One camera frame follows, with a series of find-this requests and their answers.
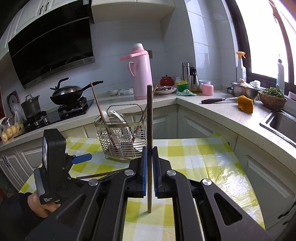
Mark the brown wooden chopstick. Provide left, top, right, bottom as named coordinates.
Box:
left=76, top=168, right=128, bottom=180
left=132, top=84, right=158, bottom=142
left=90, top=82, right=117, bottom=149
left=147, top=85, right=153, bottom=213
left=98, top=171, right=119, bottom=182

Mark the kitchen sink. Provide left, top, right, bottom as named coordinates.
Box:
left=260, top=110, right=296, bottom=147

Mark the person's left hand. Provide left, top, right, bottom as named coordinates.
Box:
left=27, top=193, right=60, bottom=218

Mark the black gas stove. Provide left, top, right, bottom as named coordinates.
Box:
left=14, top=97, right=94, bottom=138

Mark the bag of fruit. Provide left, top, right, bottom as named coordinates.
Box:
left=1, top=104, right=26, bottom=144

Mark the black wok with lid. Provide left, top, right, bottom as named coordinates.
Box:
left=50, top=77, right=103, bottom=105

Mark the steel stock pot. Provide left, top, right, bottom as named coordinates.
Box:
left=21, top=94, right=41, bottom=118

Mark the small white bowl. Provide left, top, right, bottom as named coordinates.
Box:
left=108, top=89, right=119, bottom=96

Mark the white wipes packet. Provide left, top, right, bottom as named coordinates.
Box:
left=118, top=88, right=134, bottom=95

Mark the plate with food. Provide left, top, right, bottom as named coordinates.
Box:
left=154, top=86, right=177, bottom=95

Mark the pink thermos jug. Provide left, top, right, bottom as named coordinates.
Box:
left=120, top=43, right=152, bottom=100

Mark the black range hood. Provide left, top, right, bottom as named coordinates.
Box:
left=7, top=16, right=96, bottom=90

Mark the red ceramic pot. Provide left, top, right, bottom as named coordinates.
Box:
left=159, top=75, right=175, bottom=86

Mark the teal cloth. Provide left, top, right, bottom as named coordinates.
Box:
left=177, top=89, right=196, bottom=96

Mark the green yellow container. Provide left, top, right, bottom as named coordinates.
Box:
left=176, top=80, right=188, bottom=92

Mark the pink plastic container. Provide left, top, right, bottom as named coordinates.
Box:
left=202, top=84, right=214, bottom=96

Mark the steel colander bowl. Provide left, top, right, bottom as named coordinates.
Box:
left=232, top=82, right=260, bottom=100

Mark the wicker basket with greens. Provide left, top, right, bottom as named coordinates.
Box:
left=259, top=86, right=287, bottom=110

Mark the black coffee pot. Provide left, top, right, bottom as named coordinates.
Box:
left=189, top=67, right=199, bottom=92

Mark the steel vacuum flask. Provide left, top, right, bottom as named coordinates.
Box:
left=182, top=62, right=190, bottom=82

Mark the spray bottle orange trigger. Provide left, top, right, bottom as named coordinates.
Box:
left=236, top=51, right=247, bottom=82

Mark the white bottle on sill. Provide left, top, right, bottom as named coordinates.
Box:
left=276, top=59, right=285, bottom=93

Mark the metal wire utensil rack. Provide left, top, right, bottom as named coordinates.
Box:
left=94, top=104, right=147, bottom=162

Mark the black handled knife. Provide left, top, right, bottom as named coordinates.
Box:
left=201, top=97, right=237, bottom=104

